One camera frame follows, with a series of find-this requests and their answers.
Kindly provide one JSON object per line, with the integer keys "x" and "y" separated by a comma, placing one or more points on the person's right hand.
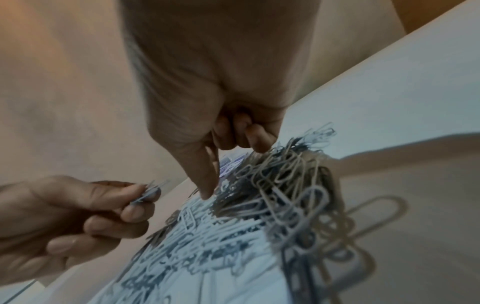
{"x": 221, "y": 65}

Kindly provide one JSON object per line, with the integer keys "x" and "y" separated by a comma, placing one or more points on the person's left hand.
{"x": 56, "y": 225}

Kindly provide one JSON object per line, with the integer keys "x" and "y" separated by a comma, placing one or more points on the blue paper clip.
{"x": 148, "y": 194}

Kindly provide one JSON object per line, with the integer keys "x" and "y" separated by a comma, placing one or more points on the pile of mixed paper clips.
{"x": 270, "y": 219}

